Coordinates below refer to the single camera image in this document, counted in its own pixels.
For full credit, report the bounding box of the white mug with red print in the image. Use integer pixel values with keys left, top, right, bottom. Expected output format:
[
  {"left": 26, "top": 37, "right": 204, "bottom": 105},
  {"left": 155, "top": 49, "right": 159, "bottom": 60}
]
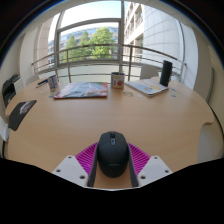
[{"left": 110, "top": 71, "right": 126, "bottom": 90}]

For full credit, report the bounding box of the grey metal railing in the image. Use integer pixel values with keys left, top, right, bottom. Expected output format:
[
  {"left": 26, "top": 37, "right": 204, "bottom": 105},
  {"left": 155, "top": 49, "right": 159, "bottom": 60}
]
[{"left": 31, "top": 43, "right": 187, "bottom": 83}]

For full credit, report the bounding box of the black cylinder speaker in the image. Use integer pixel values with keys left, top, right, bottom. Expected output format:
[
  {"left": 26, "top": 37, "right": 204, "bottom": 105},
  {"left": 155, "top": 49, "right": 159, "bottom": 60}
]
[{"left": 159, "top": 60, "right": 174, "bottom": 88}]

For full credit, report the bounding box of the black printed mouse pad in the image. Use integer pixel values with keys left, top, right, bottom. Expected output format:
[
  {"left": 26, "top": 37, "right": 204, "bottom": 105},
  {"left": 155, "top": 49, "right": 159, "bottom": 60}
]
[{"left": 7, "top": 99, "right": 38, "bottom": 132}]

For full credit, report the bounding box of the green tree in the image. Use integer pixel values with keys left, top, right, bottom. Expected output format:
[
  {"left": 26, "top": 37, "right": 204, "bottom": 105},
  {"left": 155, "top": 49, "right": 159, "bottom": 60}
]
[{"left": 61, "top": 27, "right": 118, "bottom": 61}]

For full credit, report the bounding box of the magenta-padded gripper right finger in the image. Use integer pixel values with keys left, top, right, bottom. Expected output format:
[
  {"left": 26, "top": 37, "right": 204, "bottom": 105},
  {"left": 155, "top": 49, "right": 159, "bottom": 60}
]
[{"left": 127, "top": 142, "right": 174, "bottom": 188}]

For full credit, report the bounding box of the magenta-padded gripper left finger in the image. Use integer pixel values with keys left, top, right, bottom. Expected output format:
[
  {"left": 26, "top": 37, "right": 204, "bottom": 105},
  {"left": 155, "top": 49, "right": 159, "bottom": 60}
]
[{"left": 51, "top": 142, "right": 99, "bottom": 188}]

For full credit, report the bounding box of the light illustrated booklet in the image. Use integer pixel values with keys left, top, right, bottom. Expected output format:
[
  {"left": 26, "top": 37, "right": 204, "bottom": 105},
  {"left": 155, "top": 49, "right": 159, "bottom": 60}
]
[{"left": 125, "top": 78, "right": 170, "bottom": 98}]

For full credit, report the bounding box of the black computer mouse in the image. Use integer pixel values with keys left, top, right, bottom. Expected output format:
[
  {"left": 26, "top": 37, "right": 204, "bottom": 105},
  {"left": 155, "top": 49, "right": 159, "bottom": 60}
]
[{"left": 96, "top": 130, "right": 130, "bottom": 179}]

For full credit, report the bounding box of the red colourful magazine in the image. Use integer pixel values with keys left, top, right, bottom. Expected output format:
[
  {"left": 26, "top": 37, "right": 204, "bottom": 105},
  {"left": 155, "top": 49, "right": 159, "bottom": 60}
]
[{"left": 53, "top": 81, "right": 110, "bottom": 100}]

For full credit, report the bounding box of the black and white printer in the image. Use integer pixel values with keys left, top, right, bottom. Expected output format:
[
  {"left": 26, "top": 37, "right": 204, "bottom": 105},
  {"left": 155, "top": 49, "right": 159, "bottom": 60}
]
[{"left": 1, "top": 73, "right": 22, "bottom": 108}]

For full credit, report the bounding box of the grey window frame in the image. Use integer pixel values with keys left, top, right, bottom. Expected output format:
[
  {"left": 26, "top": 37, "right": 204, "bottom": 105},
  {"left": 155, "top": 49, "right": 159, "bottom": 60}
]
[{"left": 53, "top": 11, "right": 126, "bottom": 68}]

